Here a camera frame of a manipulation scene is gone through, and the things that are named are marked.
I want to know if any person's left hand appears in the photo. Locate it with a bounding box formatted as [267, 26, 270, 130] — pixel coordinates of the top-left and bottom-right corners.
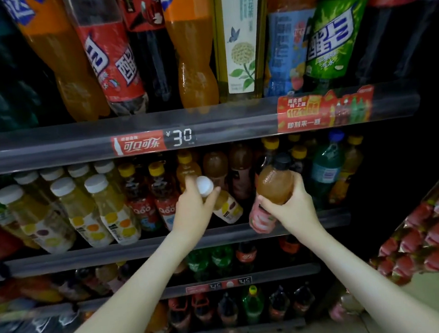
[165, 172, 228, 254]

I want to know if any person's right hand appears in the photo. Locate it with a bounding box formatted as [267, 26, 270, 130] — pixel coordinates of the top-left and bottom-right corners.
[255, 170, 326, 242]

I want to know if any yellow juice bottle white cap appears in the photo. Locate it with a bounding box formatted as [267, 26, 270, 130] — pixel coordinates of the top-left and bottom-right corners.
[196, 172, 245, 227]

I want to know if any brown tea bottle black cap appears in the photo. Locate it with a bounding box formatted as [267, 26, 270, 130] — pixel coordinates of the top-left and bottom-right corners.
[243, 152, 300, 236]

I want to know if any drinks shelf unit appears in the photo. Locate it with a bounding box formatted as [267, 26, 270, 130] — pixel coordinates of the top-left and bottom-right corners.
[0, 0, 439, 333]

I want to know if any person's left forearm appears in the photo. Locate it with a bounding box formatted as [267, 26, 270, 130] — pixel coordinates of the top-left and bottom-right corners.
[35, 235, 208, 333]

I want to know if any person's right forearm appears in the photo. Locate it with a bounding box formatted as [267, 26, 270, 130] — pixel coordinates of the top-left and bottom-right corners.
[301, 214, 439, 333]

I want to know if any red shelf label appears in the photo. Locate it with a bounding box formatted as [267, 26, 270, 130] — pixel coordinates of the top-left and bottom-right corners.
[274, 84, 379, 135]
[111, 129, 167, 157]

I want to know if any digital price tag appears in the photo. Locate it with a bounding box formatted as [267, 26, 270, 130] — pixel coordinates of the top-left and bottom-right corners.
[164, 126, 200, 149]

